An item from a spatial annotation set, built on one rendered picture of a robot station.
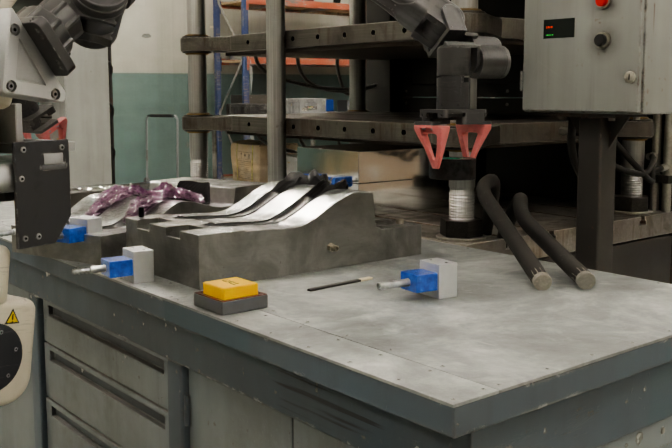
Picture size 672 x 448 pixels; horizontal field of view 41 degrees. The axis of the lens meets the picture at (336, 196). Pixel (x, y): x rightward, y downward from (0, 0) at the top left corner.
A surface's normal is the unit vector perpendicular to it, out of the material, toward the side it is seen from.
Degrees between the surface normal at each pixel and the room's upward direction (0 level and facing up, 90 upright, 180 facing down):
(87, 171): 90
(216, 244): 90
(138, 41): 90
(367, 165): 90
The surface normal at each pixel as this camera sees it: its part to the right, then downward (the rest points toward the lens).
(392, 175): 0.63, 0.09
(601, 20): -0.78, 0.07
